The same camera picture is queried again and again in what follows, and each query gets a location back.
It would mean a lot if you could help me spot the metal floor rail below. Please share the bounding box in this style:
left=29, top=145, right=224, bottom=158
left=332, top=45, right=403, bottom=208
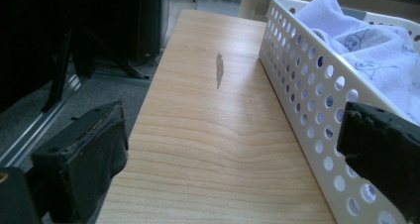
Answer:
left=0, top=74, right=82, bottom=168

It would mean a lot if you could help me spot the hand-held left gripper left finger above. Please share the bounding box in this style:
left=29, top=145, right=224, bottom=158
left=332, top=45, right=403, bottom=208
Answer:
left=30, top=100, right=130, bottom=224

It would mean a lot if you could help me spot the white table leg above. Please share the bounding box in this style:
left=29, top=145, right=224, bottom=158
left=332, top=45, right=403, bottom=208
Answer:
left=238, top=0, right=263, bottom=19

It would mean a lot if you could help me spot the white perforated plastic basket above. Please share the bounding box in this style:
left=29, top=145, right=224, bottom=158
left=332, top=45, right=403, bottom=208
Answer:
left=258, top=0, right=420, bottom=224

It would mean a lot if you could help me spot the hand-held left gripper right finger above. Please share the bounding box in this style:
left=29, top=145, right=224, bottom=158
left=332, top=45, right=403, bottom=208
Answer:
left=336, top=101, right=420, bottom=222

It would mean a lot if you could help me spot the white printed towel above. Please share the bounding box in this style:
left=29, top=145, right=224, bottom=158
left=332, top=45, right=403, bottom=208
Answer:
left=294, top=0, right=420, bottom=125

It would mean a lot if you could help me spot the black stand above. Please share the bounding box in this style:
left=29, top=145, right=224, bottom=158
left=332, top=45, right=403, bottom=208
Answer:
left=0, top=0, right=171, bottom=114

